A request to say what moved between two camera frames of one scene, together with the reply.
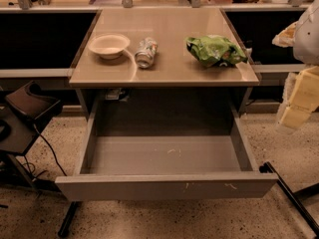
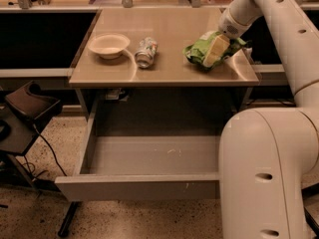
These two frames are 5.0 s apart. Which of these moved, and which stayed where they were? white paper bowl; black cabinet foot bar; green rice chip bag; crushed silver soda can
Moved: green rice chip bag
Stayed: white paper bowl; crushed silver soda can; black cabinet foot bar
